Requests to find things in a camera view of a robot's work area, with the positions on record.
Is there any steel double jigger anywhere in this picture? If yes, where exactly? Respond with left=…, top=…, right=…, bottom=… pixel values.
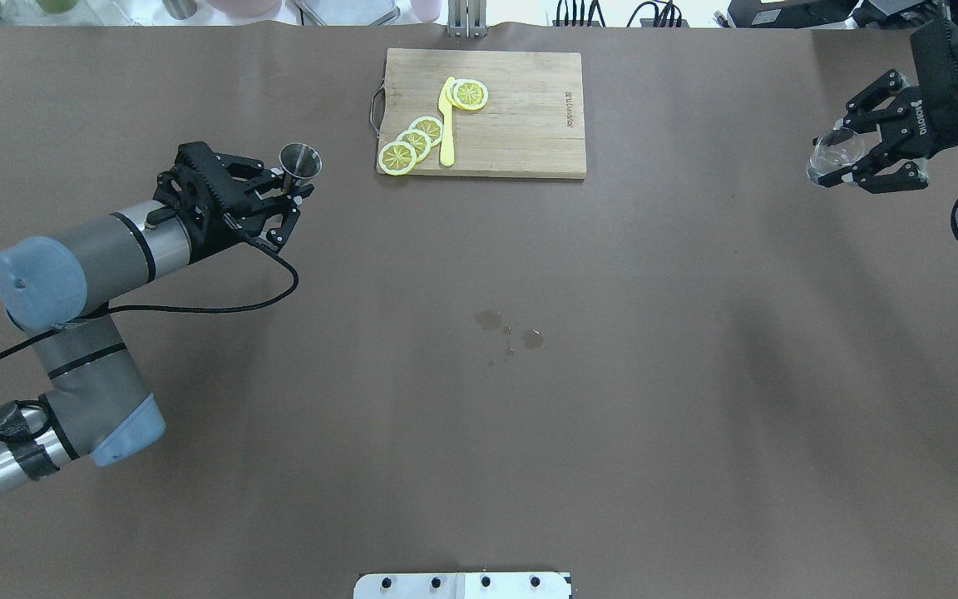
left=279, top=141, right=323, bottom=195

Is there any yellow plastic knife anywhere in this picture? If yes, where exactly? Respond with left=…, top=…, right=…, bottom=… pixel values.
left=437, top=77, right=456, bottom=168

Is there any lemon slice under pair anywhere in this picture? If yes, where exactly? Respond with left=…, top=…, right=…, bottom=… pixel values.
left=443, top=78, right=461, bottom=107

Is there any black left camera cable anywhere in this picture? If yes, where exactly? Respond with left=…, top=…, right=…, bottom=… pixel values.
left=0, top=237, right=300, bottom=443

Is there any bamboo cutting board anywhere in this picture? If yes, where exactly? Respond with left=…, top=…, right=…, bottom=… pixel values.
left=377, top=47, right=588, bottom=181

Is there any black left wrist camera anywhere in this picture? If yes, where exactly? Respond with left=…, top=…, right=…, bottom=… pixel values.
left=153, top=141, right=263, bottom=263

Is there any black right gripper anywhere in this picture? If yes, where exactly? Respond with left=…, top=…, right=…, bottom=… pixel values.
left=820, top=18, right=958, bottom=194

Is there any aluminium frame post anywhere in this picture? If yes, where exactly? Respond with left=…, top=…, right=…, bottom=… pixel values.
left=446, top=0, right=489, bottom=39

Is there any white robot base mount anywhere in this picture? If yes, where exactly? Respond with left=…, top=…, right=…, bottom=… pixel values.
left=353, top=572, right=574, bottom=598

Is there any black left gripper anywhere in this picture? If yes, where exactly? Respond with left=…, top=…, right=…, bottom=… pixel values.
left=189, top=153, right=309, bottom=259

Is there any lemon slice near knife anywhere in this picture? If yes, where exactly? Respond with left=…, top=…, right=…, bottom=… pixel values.
left=410, top=115, right=444, bottom=146

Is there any lemon slice top pair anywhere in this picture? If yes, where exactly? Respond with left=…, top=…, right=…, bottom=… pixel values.
left=455, top=79, right=490, bottom=112

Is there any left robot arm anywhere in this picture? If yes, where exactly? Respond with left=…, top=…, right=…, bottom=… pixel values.
left=0, top=141, right=323, bottom=496

